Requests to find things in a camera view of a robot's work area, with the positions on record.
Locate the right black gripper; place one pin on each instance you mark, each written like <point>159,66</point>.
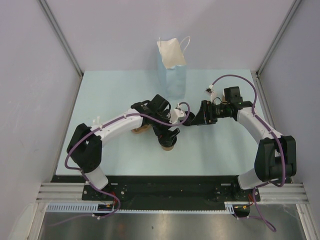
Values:
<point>205,115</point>

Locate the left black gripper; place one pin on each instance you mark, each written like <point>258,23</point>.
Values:
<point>163,132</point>

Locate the black plastic cup lid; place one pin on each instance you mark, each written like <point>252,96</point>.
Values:
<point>167,142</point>

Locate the brown cardboard cup carrier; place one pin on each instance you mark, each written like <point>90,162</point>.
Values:
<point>141,129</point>

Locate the light blue paper bag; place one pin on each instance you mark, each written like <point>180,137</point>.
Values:
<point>172,67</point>

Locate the brown paper cup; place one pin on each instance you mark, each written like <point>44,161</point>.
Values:
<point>223,98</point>
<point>167,148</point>

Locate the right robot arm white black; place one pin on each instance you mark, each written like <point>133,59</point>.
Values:
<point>276,157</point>

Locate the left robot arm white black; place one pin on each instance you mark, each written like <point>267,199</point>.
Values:
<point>87,142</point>

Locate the white wrapped straw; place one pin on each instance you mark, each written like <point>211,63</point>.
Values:
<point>96,121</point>

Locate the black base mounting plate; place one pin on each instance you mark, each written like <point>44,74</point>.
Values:
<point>171,193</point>

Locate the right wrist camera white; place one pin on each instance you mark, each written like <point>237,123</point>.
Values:
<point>211,92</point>

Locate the white slotted cable duct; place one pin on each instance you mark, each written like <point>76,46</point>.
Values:
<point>72,207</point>

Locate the aluminium frame rail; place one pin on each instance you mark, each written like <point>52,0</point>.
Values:
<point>52,20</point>

